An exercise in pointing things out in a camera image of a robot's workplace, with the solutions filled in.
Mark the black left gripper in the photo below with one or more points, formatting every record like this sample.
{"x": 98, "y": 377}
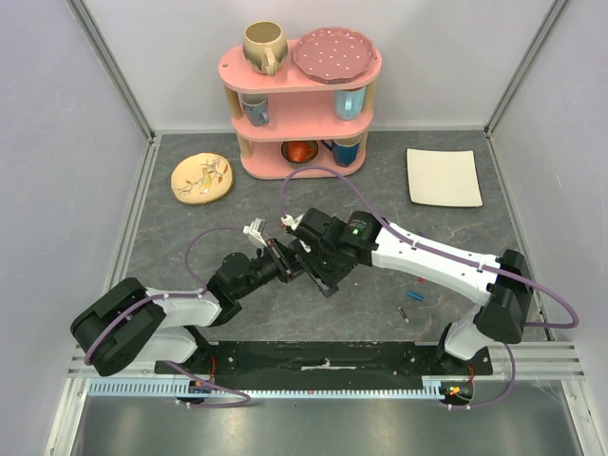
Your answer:
{"x": 279, "y": 258}

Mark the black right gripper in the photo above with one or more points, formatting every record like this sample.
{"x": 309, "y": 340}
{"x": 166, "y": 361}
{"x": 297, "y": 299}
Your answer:
{"x": 316, "y": 270}

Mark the black remote control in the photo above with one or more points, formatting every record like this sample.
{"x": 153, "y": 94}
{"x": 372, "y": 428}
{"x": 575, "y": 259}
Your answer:
{"x": 322, "y": 286}

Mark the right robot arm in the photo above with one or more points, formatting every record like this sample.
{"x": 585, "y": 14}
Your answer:
{"x": 496, "y": 285}

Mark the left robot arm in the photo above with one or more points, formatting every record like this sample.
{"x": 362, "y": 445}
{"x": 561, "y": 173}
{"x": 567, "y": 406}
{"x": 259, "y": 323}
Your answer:
{"x": 131, "y": 321}

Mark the dark battery near base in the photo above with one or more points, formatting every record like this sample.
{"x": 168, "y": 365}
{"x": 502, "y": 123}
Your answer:
{"x": 403, "y": 314}

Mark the blue battery near right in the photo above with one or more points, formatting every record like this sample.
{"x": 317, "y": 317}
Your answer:
{"x": 415, "y": 296}

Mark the dark blue mug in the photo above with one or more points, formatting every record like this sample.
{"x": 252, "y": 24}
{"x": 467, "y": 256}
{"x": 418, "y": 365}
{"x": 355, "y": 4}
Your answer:
{"x": 344, "y": 151}

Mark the orange red cup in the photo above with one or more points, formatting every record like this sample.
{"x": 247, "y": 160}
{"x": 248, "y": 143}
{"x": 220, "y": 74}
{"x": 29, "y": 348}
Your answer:
{"x": 300, "y": 152}

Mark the beige bird pattern plate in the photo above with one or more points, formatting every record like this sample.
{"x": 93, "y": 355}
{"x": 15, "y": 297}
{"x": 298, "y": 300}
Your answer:
{"x": 202, "y": 178}

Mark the pink three-tier shelf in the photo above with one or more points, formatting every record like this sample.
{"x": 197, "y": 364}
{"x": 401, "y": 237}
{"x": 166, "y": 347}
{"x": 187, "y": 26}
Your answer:
{"x": 299, "y": 109}

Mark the white square plate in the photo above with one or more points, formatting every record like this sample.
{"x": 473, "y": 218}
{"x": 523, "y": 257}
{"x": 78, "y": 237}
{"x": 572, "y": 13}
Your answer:
{"x": 443, "y": 178}

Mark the grey blue mug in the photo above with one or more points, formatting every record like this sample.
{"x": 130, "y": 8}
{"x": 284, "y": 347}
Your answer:
{"x": 255, "y": 107}

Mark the light blue mug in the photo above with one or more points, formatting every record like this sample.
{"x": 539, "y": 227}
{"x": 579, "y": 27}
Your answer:
{"x": 348, "y": 103}

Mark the pink dotted plate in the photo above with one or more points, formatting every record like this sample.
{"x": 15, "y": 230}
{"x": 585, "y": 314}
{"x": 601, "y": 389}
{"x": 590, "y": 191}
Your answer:
{"x": 334, "y": 55}

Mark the beige ceramic mug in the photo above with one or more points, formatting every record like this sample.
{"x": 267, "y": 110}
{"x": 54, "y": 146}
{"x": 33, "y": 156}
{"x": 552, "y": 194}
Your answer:
{"x": 265, "y": 47}

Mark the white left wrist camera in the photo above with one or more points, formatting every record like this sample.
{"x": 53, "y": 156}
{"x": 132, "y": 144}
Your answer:
{"x": 254, "y": 232}

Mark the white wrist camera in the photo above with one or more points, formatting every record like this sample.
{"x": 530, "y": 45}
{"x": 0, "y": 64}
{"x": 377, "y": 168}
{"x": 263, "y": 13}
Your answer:
{"x": 254, "y": 232}
{"x": 290, "y": 224}

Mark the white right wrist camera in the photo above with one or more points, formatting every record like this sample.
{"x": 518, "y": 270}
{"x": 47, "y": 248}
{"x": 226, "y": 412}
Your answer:
{"x": 290, "y": 224}

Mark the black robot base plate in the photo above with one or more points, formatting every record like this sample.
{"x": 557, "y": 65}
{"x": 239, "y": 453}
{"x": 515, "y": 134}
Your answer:
{"x": 309, "y": 364}

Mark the slotted cable duct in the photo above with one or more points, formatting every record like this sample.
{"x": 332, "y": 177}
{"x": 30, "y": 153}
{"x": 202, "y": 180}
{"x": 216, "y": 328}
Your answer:
{"x": 424, "y": 388}

